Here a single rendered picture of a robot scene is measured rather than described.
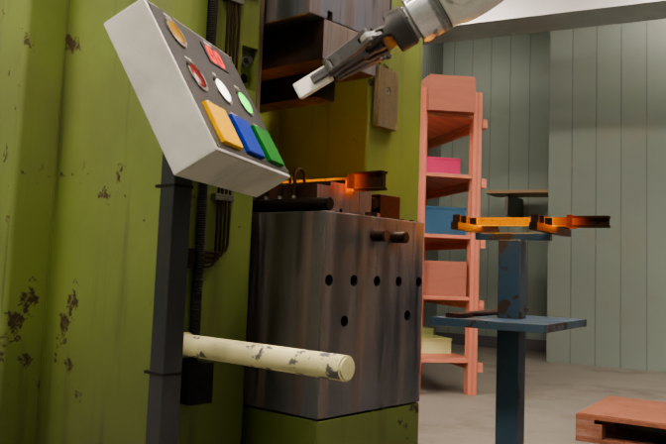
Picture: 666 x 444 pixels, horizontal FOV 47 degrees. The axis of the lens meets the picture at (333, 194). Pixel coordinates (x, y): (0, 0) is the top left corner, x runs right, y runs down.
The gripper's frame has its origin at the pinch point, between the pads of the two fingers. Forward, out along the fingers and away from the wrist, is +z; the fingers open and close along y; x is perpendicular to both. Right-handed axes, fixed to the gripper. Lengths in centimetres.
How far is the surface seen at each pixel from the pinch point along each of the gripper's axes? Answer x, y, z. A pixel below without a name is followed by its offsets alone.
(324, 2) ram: 28.8, 35.2, -5.8
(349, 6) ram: 28, 43, -10
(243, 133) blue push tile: -6.2, -12.8, 12.5
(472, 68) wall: 199, 747, -58
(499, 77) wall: 172, 740, -78
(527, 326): -58, 64, -9
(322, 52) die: 18.7, 35.3, 0.1
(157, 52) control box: 7.1, -27.0, 15.1
